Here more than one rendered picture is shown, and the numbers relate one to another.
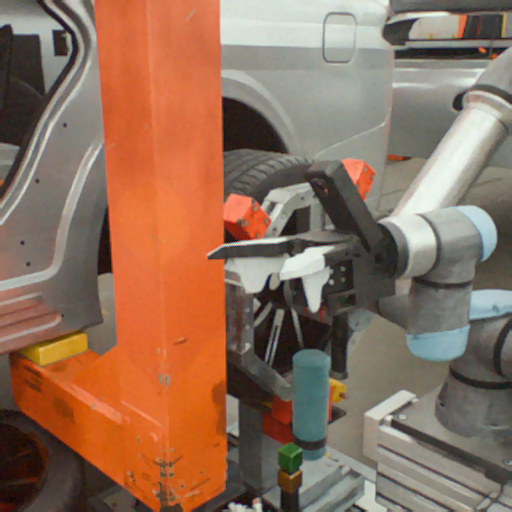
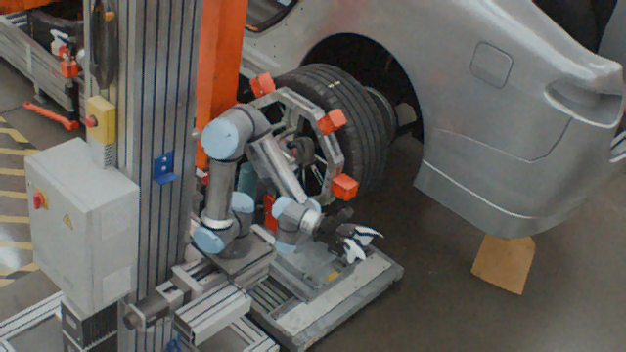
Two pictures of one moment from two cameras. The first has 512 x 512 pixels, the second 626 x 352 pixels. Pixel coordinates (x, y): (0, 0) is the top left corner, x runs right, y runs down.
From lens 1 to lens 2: 3.34 m
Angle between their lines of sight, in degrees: 73
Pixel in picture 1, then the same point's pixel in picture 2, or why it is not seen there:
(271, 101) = (414, 69)
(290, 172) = (305, 89)
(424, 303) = not seen: hidden behind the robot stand
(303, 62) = (449, 62)
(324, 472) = (295, 264)
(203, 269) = (204, 76)
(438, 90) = not seen: outside the picture
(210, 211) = (209, 57)
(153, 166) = not seen: hidden behind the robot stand
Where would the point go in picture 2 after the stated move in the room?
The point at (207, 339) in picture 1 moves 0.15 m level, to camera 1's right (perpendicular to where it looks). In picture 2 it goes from (202, 105) to (200, 122)
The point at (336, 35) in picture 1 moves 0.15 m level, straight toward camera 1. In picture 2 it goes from (487, 61) to (450, 54)
